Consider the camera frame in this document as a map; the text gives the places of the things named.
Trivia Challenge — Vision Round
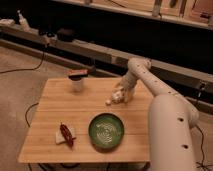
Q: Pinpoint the white spray bottle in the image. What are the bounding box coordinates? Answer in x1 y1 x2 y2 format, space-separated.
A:
17 10 30 31

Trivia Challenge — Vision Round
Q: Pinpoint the black device on ledge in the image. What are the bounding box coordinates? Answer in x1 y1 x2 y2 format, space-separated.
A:
57 28 75 42

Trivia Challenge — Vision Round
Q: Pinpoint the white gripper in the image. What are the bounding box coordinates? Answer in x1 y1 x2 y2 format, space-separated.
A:
115 74 137 102

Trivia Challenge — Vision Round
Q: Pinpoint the black cable on floor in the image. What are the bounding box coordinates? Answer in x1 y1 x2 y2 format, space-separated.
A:
0 49 46 75

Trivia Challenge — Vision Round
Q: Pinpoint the clear plastic cup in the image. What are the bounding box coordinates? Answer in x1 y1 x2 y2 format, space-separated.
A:
72 79 84 92

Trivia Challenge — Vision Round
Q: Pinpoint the red chili pepper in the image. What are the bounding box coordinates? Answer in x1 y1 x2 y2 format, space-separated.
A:
60 124 73 147

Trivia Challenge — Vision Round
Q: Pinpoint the green ceramic bowl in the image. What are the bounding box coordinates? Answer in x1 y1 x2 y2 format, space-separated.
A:
88 113 125 150

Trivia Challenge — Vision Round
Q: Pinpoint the white napkin piece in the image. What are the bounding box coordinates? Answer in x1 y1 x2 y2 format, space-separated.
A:
55 128 76 144

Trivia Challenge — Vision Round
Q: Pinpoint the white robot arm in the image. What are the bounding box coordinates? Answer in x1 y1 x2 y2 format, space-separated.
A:
112 58 199 171

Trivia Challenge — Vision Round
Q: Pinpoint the black cable near table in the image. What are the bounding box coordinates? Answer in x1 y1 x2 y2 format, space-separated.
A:
24 101 40 129

